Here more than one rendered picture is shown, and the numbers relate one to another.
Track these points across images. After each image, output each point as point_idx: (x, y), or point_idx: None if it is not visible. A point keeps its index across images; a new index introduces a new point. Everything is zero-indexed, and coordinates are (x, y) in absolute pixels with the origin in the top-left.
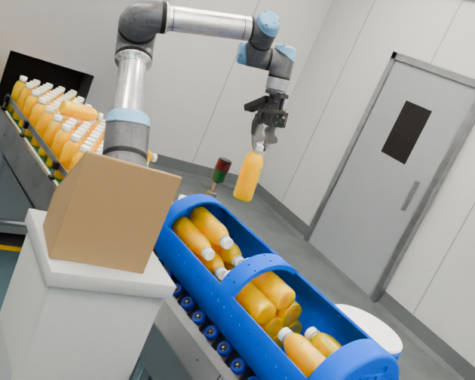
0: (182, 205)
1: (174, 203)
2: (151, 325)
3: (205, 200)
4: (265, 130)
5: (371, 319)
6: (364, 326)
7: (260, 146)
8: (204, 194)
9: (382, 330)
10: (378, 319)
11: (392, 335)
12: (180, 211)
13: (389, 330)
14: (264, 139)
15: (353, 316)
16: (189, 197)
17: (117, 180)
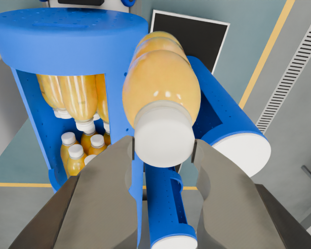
0: (2, 51)
1: None
2: None
3: (42, 72)
4: (202, 221)
5: (258, 153)
6: (234, 161)
7: (151, 165)
8: (51, 41)
9: (250, 165)
10: (270, 152)
11: (252, 170)
12: (4, 62)
13: (259, 165)
14: (199, 169)
15: (238, 150)
16: (12, 43)
17: None
